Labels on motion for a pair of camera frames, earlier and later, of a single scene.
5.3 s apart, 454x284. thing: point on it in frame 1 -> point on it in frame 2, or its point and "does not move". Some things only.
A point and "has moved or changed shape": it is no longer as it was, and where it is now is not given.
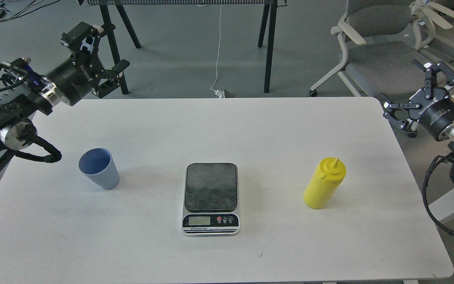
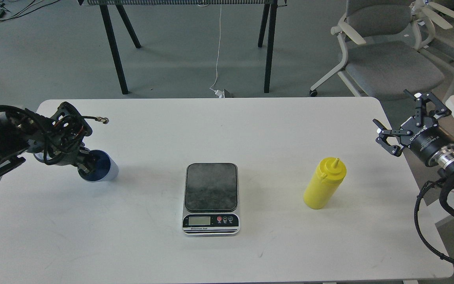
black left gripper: (80, 73) -> (63, 141)
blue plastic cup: (98, 164) has moved or changed shape
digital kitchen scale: (211, 199) does not move
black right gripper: (438, 109) -> (427, 137)
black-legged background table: (269, 15) does not move
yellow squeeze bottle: (329, 174) does not move
